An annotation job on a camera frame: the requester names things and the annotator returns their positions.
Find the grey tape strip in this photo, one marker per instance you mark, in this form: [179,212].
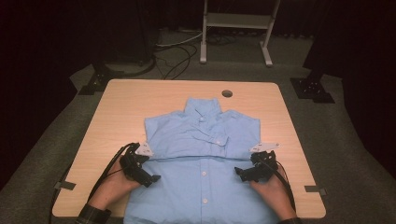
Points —
[314,189]
[64,185]

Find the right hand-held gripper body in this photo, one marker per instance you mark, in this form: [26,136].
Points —
[261,168]

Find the person's right hand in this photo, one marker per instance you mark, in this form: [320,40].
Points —
[274,193]

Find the person's left hand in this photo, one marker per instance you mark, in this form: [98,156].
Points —
[115,186]

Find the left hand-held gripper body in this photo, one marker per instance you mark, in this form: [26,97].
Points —
[135,168]

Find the dark curtain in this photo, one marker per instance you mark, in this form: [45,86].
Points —
[34,62]
[367,62]

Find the white metal stand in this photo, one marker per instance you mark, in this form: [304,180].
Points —
[236,20]

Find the light blue button shirt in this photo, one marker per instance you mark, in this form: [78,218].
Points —
[202,174]

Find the black stand base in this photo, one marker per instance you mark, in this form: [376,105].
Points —
[311,88]
[99,77]

